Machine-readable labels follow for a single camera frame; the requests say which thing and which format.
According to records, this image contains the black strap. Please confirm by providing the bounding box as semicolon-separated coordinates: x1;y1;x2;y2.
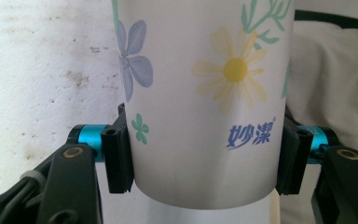
294;7;358;31

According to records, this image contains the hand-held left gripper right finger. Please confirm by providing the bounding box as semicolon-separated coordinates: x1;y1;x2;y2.
274;114;339;196

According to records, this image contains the floral paper cup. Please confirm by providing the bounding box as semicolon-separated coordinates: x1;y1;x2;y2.
111;0;296;211

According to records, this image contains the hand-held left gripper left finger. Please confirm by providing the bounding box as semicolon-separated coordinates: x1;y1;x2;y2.
69;102;135;195

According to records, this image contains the white cloth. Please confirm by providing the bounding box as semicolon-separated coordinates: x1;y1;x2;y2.
279;19;358;224

